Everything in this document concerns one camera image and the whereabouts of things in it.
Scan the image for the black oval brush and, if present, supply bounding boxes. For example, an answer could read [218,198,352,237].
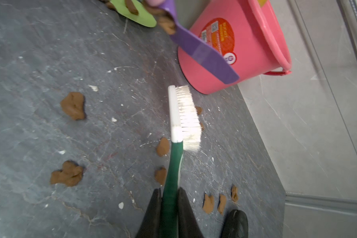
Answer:
[221,209,249,238]

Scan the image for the white cleaning brush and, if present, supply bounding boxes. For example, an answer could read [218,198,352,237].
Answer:
[159,85,202,238]

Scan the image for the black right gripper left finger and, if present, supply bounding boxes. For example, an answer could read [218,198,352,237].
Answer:
[135,188,162,238]

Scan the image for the soil lumps near black brush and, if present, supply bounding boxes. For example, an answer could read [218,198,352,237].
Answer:
[202,185,239,215]

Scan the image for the loose brown soil lump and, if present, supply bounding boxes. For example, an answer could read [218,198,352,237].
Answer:
[50,161,84,187]

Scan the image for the soil lump on purple trowel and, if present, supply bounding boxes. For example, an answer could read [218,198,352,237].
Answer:
[157,15,177,35]

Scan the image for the brown soil lump on trowel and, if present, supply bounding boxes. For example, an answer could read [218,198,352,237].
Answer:
[125,0,139,15]

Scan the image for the pink plastic bucket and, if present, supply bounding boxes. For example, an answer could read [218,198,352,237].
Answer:
[190,1,292,84]

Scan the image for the purple trowel pink handle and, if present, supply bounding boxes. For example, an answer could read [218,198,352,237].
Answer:
[143,1,240,84]

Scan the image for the green trowel near tissue box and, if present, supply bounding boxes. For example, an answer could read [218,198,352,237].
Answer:
[103,0,157,28]

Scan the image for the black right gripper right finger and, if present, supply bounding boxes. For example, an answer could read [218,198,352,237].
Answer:
[177,187,204,238]

